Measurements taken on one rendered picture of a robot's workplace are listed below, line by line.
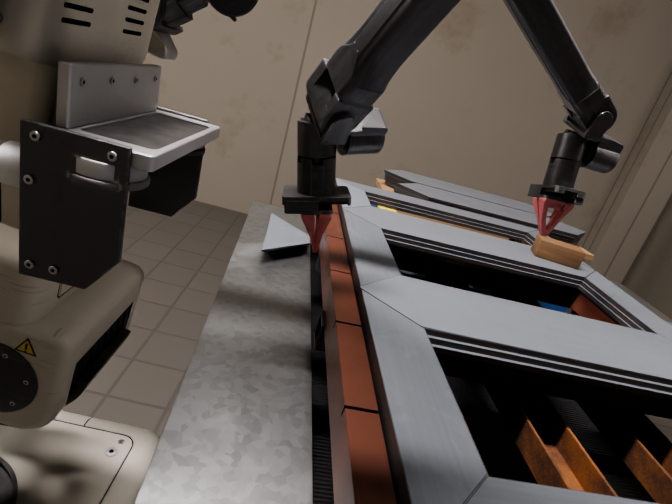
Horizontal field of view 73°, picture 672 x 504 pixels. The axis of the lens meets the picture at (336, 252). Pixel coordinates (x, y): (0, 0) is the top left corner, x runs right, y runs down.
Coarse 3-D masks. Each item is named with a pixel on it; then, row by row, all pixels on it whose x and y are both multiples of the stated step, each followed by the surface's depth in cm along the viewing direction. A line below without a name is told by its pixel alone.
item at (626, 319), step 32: (480, 224) 146; (352, 256) 89; (448, 256) 112; (480, 256) 113; (448, 352) 69; (480, 352) 70; (512, 352) 71; (608, 384) 73; (640, 384) 74; (384, 416) 50
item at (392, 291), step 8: (384, 280) 80; (392, 280) 81; (400, 280) 82; (376, 288) 76; (384, 288) 77; (392, 288) 78; (400, 288) 79; (384, 296) 74; (392, 296) 75; (400, 296) 76; (408, 296) 77; (392, 304) 72; (400, 304) 73; (408, 304) 74; (400, 312) 71; (408, 312) 71; (416, 312) 72; (416, 320) 70
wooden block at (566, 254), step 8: (536, 240) 126; (544, 240) 122; (552, 240) 124; (536, 248) 124; (544, 248) 122; (552, 248) 122; (560, 248) 121; (568, 248) 121; (576, 248) 123; (536, 256) 123; (544, 256) 123; (552, 256) 123; (560, 256) 122; (568, 256) 122; (576, 256) 121; (584, 256) 121; (568, 264) 122; (576, 264) 122
